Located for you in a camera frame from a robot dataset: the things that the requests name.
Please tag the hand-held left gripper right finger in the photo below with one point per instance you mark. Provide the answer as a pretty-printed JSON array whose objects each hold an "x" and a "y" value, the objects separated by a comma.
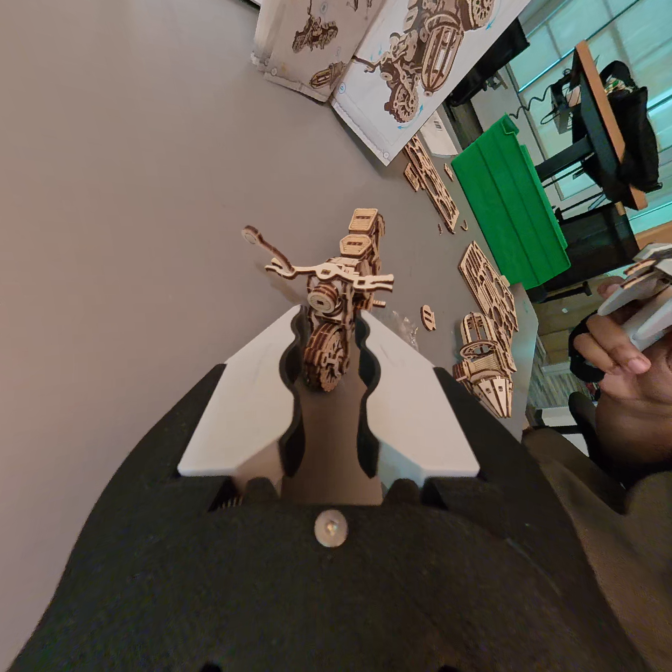
[{"x": 420, "y": 420}]

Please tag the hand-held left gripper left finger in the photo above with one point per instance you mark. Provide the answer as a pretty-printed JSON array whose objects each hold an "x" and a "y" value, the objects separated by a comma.
[{"x": 236, "y": 409}]

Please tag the small slotted wooden piece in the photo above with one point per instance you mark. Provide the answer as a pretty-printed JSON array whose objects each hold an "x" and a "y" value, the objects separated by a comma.
[{"x": 428, "y": 317}]

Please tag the wooden motorcycle model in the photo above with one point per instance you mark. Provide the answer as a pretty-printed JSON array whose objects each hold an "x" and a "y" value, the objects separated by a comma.
[{"x": 323, "y": 299}]

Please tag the grey desk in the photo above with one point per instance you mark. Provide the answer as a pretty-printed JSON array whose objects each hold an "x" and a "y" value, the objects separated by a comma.
[{"x": 131, "y": 210}]

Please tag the person's right hand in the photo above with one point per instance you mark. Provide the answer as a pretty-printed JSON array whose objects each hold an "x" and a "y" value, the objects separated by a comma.
[{"x": 635, "y": 409}]

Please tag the wooden sidecar model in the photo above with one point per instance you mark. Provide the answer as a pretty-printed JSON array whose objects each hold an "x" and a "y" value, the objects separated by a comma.
[{"x": 493, "y": 391}]

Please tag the clear plastic bag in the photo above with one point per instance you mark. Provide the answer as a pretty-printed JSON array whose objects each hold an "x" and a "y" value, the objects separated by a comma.
[{"x": 401, "y": 328}]

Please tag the wooden gear cutout sheet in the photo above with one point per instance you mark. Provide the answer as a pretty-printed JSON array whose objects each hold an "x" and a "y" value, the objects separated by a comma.
[{"x": 472, "y": 273}]

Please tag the green plastic bin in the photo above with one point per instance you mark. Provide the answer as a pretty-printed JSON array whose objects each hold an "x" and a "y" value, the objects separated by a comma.
[{"x": 504, "y": 199}]

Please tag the black bag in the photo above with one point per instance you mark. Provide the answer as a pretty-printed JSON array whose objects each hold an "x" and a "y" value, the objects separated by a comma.
[{"x": 630, "y": 136}]

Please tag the wooden parts sheet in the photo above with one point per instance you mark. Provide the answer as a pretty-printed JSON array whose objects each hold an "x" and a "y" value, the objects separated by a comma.
[{"x": 446, "y": 210}]

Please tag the wooden top background table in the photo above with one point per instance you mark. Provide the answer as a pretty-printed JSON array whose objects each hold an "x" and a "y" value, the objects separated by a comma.
[{"x": 603, "y": 105}]

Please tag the person's brown clothing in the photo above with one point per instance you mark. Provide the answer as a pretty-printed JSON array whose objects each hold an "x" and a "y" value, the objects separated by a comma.
[{"x": 603, "y": 551}]

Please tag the beige printed packaging sleeve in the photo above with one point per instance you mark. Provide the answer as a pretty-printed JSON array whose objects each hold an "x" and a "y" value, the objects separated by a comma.
[{"x": 315, "y": 31}]

